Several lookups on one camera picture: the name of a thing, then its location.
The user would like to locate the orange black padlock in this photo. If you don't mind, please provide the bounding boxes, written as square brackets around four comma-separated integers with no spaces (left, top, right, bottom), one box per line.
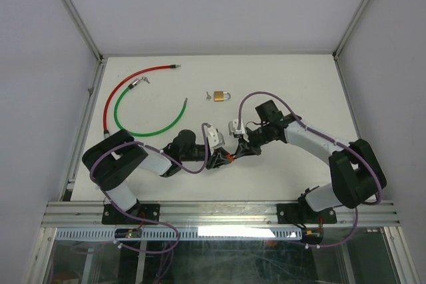
[226,154,235,162]

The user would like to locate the large brass padlock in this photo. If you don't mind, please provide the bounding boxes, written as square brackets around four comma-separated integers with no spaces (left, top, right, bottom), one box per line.
[213,91,231,102]

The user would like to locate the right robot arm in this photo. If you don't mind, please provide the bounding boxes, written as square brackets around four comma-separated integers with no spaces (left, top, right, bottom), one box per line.
[228,100,387,224]

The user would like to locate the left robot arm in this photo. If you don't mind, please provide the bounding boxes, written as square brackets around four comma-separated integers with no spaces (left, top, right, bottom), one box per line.
[82,125,234,225]

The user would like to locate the green lock keys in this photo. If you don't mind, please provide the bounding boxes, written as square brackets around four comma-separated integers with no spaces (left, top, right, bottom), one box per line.
[140,76,150,84]

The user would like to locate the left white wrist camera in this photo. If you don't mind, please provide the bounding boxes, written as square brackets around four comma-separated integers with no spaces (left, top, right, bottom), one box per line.
[206,125,225,154]

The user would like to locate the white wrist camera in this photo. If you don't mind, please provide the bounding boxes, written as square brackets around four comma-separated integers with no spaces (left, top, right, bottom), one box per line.
[206,125,225,154]
[228,119,249,142]

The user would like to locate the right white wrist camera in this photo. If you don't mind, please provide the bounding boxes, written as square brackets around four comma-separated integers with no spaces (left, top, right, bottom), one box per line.
[228,119,249,142]

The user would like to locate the right black mount plate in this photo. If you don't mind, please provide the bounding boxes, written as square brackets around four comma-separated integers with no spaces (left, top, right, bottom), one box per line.
[276,203,337,225]

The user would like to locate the black mount plate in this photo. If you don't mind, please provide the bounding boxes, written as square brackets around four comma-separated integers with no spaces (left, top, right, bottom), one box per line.
[101,202,160,225]
[276,203,337,225]

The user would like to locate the red cable lock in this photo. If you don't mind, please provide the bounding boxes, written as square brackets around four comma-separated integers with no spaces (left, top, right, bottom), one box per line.
[102,64,188,138]

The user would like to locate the green cable lock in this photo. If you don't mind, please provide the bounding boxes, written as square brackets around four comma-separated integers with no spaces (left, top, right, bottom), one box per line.
[114,78,189,138]

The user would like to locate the left black mount plate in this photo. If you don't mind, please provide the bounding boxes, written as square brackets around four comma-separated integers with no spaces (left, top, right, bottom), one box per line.
[101,202,160,225]

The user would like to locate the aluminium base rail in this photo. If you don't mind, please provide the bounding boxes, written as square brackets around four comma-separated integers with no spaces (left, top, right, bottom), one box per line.
[41,199,399,230]

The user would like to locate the slotted cable duct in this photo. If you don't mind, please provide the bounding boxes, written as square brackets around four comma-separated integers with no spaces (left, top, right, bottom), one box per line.
[56,225,302,241]

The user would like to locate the right aluminium frame post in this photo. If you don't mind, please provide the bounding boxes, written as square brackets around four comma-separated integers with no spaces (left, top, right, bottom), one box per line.
[332,0,371,60]

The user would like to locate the aluminium frame post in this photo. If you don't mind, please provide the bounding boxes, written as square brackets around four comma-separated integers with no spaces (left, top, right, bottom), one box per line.
[332,0,371,60]
[61,0,103,62]

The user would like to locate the left aluminium frame post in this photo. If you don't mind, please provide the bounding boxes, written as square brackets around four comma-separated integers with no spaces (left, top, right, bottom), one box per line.
[61,0,103,62]

